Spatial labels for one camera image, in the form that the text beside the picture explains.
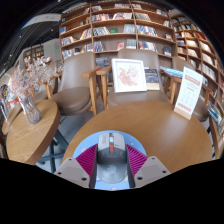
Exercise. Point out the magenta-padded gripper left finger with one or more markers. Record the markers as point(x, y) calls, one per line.
point(83, 163)

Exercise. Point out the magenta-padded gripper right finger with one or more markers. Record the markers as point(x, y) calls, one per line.
point(141, 163)

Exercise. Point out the grey computer mouse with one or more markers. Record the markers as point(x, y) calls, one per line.
point(111, 156)

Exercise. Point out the round blue mouse pad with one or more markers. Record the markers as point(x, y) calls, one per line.
point(86, 143)

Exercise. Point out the round wooden side table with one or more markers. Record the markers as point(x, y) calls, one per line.
point(218, 140)
point(10, 120)
point(31, 136)

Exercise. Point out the glass vase with pink flowers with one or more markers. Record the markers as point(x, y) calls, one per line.
point(31, 111)

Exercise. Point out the white sign on wooden base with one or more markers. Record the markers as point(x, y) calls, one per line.
point(188, 93)

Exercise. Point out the dark blue book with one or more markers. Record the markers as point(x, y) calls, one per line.
point(152, 78)

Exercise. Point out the white framed floral picture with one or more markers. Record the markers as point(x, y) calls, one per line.
point(129, 76)

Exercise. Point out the stack of blue books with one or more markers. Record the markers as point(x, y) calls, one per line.
point(214, 113)

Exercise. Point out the teal books on armrest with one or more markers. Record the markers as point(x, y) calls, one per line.
point(171, 71)

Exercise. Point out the small distant wooden bookshelf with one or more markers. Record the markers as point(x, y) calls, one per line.
point(33, 53)

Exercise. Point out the curved wooden bookshelf with books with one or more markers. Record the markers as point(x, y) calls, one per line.
point(203, 50)

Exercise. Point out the wide wooden bookshelf with books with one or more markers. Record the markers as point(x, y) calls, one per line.
point(113, 30)

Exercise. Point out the white hanging ceiling banner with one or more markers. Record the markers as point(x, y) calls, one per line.
point(41, 20)

